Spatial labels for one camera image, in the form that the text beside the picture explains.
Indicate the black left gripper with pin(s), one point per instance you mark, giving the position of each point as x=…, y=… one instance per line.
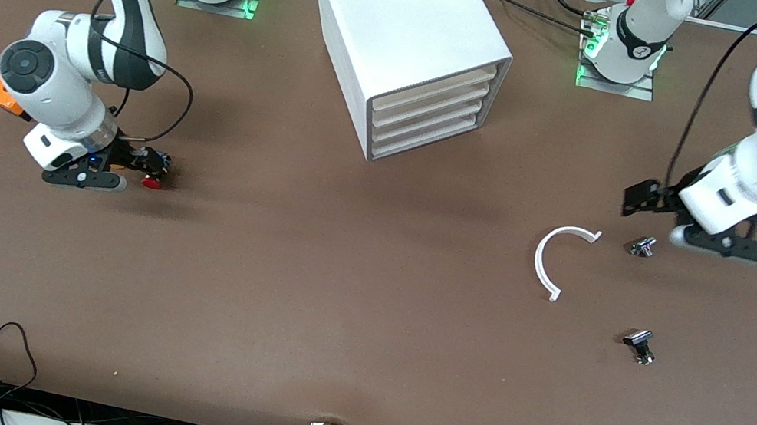
x=665, y=196

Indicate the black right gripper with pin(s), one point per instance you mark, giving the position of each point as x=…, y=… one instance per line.
x=125, y=154

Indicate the red mushroom push button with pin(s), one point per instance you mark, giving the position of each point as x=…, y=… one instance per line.
x=152, y=183

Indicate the white drawer cabinet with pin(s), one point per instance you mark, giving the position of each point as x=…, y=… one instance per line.
x=398, y=13

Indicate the silver metal switch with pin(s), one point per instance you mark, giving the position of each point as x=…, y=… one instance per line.
x=643, y=247

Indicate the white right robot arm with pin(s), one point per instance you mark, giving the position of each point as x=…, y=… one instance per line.
x=52, y=77

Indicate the white curved plastic piece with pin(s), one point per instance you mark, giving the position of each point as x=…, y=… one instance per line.
x=538, y=260

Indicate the black knob switch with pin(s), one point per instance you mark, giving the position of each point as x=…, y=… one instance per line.
x=638, y=338

